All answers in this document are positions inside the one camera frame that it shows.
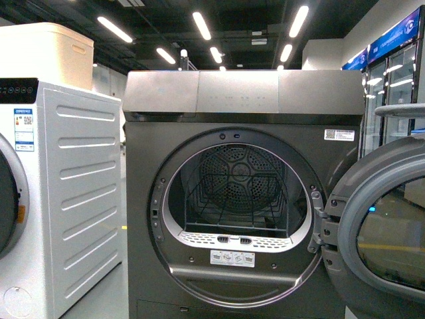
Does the cream plastic laundry hamper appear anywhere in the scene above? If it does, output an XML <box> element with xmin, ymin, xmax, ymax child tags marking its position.
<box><xmin>1</xmin><ymin>23</ymin><xmax>94</xmax><ymax>90</ymax></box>

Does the grey front-load dryer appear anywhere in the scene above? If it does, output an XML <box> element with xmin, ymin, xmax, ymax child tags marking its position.
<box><xmin>123</xmin><ymin>70</ymin><xmax>364</xmax><ymax>318</ymax></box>

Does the white washing machine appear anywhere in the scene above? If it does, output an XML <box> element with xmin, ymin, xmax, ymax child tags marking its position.
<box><xmin>1</xmin><ymin>78</ymin><xmax>122</xmax><ymax>318</ymax></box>

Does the open grey dryer door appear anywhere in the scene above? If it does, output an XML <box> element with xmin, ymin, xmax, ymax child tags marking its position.
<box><xmin>308</xmin><ymin>134</ymin><xmax>424</xmax><ymax>318</ymax></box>

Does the glass door display fridge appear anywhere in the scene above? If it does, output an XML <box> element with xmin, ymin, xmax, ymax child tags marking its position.
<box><xmin>361</xmin><ymin>5</ymin><xmax>424</xmax><ymax>156</ymax></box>

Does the black wire drying rack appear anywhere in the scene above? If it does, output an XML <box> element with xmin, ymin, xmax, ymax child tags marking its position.
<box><xmin>185</xmin><ymin>173</ymin><xmax>289</xmax><ymax>235</ymax></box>

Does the grey curved handle bar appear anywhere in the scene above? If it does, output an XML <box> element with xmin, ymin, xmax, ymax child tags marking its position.
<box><xmin>375</xmin><ymin>103</ymin><xmax>425</xmax><ymax>118</ymax></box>

